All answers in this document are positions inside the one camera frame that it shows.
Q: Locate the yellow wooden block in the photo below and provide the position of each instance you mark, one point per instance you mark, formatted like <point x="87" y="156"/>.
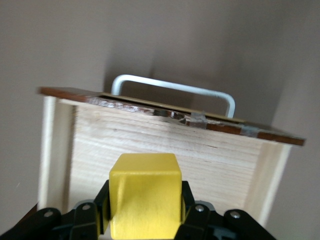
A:
<point x="145" y="195"/>

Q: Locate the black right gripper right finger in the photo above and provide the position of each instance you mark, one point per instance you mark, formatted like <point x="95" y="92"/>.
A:
<point x="200" y="222"/>

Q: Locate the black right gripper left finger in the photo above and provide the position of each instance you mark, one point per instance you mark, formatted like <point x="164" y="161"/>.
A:
<point x="82" y="220"/>

